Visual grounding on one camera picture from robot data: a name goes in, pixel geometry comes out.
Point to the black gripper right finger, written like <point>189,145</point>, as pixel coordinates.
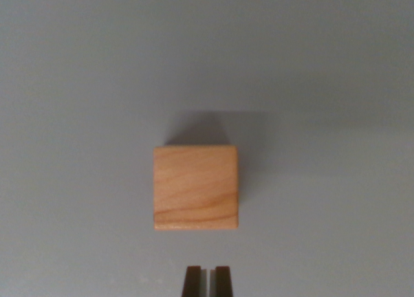
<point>224,282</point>

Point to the wooden cube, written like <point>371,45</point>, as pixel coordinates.
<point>195,188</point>

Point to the grey plastic bin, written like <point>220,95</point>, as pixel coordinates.
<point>64,83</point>

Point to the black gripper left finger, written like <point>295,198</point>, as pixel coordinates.
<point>192,282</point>

